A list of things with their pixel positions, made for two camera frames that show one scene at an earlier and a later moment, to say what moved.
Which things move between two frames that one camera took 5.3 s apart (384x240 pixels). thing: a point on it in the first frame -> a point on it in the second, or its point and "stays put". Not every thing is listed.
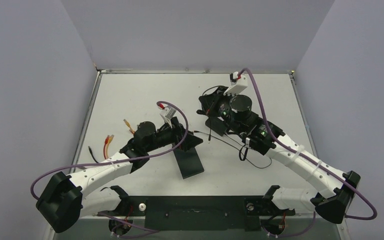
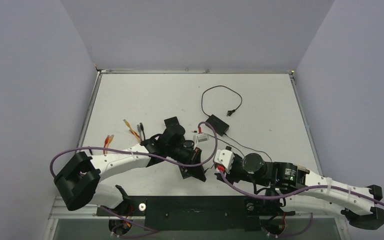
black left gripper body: (176, 140) -> (183, 155)
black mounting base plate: (197, 213) stays put
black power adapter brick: (217, 125) stays put
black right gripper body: (211, 108) -> (227, 172)
